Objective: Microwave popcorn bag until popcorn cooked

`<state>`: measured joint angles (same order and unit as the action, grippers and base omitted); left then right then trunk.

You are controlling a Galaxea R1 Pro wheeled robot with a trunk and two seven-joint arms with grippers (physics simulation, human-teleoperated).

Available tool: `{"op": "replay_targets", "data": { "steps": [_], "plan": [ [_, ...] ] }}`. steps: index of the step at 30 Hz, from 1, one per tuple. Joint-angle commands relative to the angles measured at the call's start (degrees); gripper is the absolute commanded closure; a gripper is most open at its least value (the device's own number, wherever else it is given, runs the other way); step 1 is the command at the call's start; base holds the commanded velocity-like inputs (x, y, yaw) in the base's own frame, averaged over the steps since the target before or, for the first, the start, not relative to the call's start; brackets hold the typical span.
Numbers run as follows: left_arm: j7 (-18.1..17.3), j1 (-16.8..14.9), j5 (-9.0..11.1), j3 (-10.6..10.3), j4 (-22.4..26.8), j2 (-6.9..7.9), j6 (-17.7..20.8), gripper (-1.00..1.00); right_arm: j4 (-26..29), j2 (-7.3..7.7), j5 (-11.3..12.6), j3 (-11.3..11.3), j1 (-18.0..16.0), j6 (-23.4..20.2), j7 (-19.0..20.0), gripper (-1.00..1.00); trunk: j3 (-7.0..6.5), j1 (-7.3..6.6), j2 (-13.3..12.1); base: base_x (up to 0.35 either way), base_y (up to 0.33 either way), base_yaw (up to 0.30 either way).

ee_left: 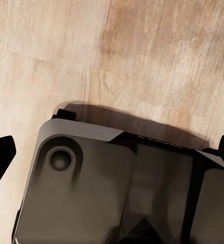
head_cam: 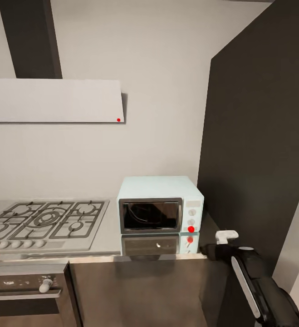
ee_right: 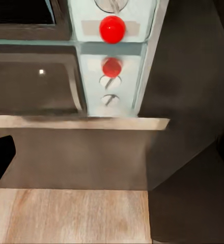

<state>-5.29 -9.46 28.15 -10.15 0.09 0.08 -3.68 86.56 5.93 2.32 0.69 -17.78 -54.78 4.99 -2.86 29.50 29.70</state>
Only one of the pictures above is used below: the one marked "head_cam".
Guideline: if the microwave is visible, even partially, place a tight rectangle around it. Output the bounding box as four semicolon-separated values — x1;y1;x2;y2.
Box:
117;176;204;234

